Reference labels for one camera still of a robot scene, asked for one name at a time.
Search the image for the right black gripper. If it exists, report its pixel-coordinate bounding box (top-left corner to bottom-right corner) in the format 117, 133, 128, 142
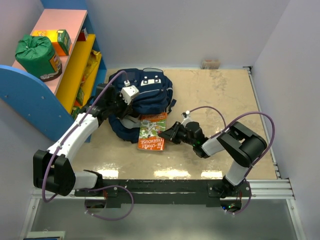
158, 121, 196, 147

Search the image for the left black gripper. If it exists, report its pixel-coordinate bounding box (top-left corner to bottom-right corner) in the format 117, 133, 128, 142
107, 92, 134, 121

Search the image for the orange 78-storey treehouse book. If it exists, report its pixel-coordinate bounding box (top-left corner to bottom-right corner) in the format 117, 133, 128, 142
137, 112, 168, 152

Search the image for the navy blue school backpack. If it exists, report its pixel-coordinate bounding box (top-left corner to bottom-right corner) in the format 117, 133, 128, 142
108, 67, 177, 144

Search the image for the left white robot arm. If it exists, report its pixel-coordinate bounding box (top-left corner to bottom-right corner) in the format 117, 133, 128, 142
33, 83, 140, 196

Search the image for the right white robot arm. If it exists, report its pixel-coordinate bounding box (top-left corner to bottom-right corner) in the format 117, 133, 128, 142
157, 121, 267, 197

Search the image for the yellow snack bag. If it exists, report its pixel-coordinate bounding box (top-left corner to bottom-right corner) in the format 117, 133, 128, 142
80, 49, 101, 86

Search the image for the green box on lower shelf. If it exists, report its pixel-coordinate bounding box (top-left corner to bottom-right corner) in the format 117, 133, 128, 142
74, 87, 85, 107

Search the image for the blue pink yellow shelf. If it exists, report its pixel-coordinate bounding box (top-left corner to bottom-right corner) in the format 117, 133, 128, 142
0, 0, 100, 142

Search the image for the small box on yellow shelf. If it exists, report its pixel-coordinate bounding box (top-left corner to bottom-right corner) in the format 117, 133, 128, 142
77, 27, 88, 42

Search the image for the yellow green carton box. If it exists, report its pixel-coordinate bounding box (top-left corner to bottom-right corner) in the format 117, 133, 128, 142
31, 29, 72, 57

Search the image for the green wrapped round package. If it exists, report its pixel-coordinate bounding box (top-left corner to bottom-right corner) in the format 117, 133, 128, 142
15, 35, 63, 82

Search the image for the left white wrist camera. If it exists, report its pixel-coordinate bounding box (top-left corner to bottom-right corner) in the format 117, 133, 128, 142
120, 80, 140, 105

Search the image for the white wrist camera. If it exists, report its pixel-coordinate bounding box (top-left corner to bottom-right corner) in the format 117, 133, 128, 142
181, 110, 193, 127
120, 80, 140, 105

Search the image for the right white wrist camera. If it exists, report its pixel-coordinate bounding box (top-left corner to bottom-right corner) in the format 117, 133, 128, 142
181, 110, 193, 127

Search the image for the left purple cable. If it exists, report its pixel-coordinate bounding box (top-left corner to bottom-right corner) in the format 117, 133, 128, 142
41, 70, 135, 222

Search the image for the purple cable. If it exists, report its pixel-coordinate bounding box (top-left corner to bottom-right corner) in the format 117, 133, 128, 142
186, 106, 277, 216
41, 70, 135, 222

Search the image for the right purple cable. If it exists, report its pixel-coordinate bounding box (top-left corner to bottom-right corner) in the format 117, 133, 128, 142
186, 106, 277, 216

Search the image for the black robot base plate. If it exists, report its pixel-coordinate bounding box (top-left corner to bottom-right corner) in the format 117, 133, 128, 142
75, 179, 252, 208

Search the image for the small box at back wall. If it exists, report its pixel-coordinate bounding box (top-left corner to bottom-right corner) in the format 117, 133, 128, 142
200, 59, 221, 70

